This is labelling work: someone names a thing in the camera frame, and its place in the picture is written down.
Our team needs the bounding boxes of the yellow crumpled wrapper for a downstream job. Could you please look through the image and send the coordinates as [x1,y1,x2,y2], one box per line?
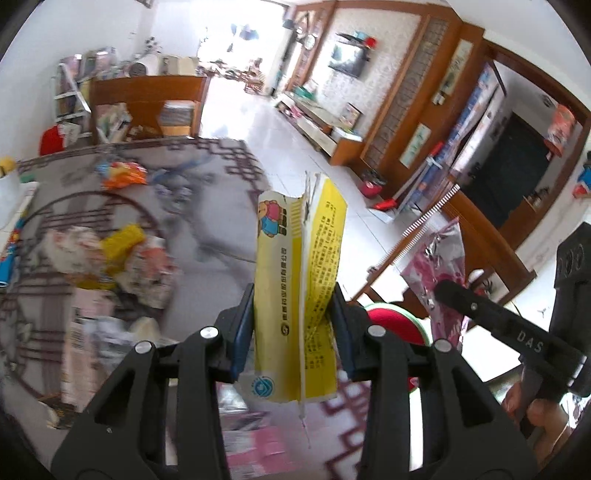
[102,224,146,278]

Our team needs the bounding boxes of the dark door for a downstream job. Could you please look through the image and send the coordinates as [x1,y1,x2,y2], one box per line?
[462,113,561,232]

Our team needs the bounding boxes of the orange snack wrapper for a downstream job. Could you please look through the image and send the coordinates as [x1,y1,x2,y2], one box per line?
[99,159,148,191]

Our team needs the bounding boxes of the wall television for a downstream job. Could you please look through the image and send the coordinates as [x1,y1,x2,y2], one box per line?
[329,42,368,78]

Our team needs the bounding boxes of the pink foil wrapper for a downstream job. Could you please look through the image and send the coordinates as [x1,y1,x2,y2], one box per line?
[401,217,469,352]

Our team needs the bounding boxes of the red bin with green rim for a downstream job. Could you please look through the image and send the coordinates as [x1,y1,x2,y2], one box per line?
[355,300,435,398]

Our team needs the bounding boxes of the long-handled broom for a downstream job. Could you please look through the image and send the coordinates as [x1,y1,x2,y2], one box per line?
[398,141,445,206]

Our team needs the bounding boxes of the white milk carton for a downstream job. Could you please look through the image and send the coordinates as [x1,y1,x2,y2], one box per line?
[60,288,134,411]

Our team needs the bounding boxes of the low television cabinet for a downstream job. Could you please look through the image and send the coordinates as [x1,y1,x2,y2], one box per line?
[276,90,365,167]

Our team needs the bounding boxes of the red floor dustbin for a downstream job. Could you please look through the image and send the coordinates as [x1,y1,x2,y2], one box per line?
[359,170,386,198]

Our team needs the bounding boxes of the wall poster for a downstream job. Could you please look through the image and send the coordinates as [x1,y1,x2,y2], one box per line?
[450,62,502,171]

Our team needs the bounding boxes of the blue box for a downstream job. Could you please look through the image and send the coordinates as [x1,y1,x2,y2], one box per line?
[0,222,24,288]

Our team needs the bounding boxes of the tall framed wall picture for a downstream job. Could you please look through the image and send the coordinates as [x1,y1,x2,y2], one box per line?
[399,122,432,169]

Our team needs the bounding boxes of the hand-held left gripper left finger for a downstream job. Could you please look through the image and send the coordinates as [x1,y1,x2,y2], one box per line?
[51,282,256,480]

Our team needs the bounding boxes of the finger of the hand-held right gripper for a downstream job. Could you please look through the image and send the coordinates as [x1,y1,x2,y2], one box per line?
[434,279,585,394]

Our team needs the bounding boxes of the wooden bench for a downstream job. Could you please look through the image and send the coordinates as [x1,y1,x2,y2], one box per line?
[88,74,213,144]

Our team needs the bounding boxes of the person's right hand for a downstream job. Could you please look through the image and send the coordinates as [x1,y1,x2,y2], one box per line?
[502,382,574,445]

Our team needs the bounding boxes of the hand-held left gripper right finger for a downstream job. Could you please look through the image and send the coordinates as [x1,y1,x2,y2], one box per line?
[330,281,539,480]

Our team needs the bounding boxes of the white bottle yellow cap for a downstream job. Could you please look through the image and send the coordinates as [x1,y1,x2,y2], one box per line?
[0,157,22,232]

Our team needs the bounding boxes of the wooden chair with serrated strip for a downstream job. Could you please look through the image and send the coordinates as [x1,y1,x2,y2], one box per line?
[355,185,539,305]

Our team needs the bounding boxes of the small framed picture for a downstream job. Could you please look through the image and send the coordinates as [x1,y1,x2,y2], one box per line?
[342,102,363,130]

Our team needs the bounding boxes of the yellow printed packet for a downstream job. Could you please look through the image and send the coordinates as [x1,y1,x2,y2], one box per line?
[253,172,349,450]

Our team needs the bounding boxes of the red wall decoration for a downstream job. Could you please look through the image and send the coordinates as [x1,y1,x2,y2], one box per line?
[547,104,578,158]

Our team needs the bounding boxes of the pink packet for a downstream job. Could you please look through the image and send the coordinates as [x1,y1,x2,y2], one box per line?
[222,411,305,480]

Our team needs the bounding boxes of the crumpled floral paper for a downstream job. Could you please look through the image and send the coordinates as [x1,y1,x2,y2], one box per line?
[120,235,181,310]
[44,227,105,278]

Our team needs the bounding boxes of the red bag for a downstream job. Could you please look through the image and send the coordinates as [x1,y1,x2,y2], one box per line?
[39,127,68,157]

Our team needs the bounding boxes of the white shelf rack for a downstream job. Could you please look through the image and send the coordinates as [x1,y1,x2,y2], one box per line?
[53,46,93,139]

